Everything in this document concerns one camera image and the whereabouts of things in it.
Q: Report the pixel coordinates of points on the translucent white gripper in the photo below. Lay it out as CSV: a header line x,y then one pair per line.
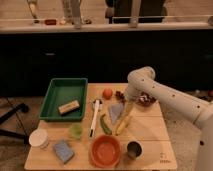
x,y
128,107

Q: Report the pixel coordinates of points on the grey blue towel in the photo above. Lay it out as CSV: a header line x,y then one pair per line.
x,y
115,112

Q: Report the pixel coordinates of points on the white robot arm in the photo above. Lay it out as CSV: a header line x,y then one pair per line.
x,y
197,111

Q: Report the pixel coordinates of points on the small metal cup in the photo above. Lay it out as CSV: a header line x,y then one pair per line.
x,y
134,149

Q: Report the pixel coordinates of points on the green plastic cup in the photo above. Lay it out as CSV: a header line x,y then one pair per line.
x,y
75,130

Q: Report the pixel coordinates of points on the white paper cup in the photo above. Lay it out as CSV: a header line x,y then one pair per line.
x,y
39,138

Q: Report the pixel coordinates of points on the dark red grape bunch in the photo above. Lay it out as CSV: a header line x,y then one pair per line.
x,y
120,96

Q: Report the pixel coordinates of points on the dark red bowl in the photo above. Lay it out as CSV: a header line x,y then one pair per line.
x,y
146,100

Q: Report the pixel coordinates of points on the yellow banana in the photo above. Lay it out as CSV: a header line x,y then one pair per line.
x,y
124,123

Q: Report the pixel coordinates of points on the orange tomato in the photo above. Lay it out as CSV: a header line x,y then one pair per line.
x,y
107,93

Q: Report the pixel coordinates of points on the green chili pepper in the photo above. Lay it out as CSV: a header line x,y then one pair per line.
x,y
104,126

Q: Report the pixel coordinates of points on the orange plastic bowl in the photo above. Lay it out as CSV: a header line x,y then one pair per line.
x,y
105,151

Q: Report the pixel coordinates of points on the wooden block eraser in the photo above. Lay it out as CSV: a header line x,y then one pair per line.
x,y
63,109

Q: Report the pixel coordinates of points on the green plastic tray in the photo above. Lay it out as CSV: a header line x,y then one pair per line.
x,y
60,92

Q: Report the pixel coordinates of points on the blue sponge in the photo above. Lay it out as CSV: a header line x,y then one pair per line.
x,y
63,151

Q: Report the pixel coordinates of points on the black office chair base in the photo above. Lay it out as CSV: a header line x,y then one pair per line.
x,y
11,124

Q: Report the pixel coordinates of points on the small red dish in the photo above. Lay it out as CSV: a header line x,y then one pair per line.
x,y
50,22

